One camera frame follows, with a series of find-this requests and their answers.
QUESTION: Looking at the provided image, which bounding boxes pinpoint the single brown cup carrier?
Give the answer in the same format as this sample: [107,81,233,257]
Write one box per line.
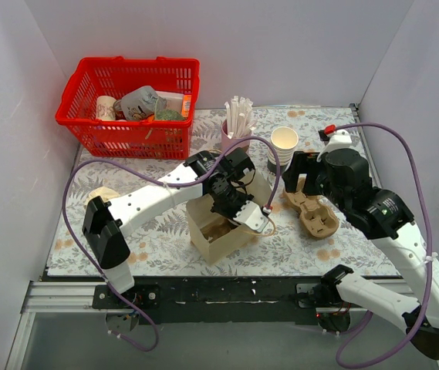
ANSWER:
[201,219,237,243]

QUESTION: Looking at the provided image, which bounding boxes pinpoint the cream paper bag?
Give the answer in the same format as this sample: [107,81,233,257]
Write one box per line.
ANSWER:
[185,146,278,266]

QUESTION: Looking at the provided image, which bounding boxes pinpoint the brown cardboard cup carrier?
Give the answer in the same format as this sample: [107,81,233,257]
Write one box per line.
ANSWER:
[283,177,339,240]

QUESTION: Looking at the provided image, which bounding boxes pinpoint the pink straw holder cup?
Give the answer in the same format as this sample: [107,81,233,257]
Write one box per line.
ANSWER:
[221,119,252,153]

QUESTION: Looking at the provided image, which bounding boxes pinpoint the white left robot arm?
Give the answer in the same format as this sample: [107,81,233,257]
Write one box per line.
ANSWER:
[83,149,255,308]

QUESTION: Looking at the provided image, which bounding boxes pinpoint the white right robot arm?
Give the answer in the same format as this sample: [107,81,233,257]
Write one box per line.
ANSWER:
[282,149,439,360]

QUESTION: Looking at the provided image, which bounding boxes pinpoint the stack of paper cups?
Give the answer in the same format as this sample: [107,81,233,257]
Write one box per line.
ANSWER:
[267,126,299,173]

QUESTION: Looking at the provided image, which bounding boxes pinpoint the floral patterned table mat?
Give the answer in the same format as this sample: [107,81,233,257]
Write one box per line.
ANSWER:
[47,106,396,277]

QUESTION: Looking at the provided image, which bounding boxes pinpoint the white wrapped straws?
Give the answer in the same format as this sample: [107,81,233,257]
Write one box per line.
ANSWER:
[225,96,256,139]

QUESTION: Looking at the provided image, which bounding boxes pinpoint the green round item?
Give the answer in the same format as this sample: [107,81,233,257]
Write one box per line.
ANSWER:
[154,109,185,121]

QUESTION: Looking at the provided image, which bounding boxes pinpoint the orange and white package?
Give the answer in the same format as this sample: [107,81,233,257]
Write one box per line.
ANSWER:
[157,91,191,118]

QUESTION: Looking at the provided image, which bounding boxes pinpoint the cream crumpled napkin bundle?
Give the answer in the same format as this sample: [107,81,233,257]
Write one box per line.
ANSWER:
[85,187,120,205]

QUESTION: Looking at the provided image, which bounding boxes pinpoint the grey crumpled snack bag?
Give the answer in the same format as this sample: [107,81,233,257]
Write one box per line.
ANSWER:
[121,86,159,121]

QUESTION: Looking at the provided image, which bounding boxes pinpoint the white printed cup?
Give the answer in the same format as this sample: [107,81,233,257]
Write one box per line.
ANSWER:
[96,96,117,121]

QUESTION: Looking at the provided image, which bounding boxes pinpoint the red plastic shopping basket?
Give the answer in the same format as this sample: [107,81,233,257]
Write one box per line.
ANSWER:
[55,56,200,160]

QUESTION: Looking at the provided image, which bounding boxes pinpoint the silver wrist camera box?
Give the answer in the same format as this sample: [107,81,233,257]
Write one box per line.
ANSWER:
[232,200,269,233]

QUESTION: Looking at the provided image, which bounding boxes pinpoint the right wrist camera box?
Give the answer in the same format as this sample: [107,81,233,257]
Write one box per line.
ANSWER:
[316,125,353,163]

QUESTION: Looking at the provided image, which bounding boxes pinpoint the aluminium frame rail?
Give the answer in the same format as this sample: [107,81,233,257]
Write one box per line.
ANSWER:
[7,278,402,369]

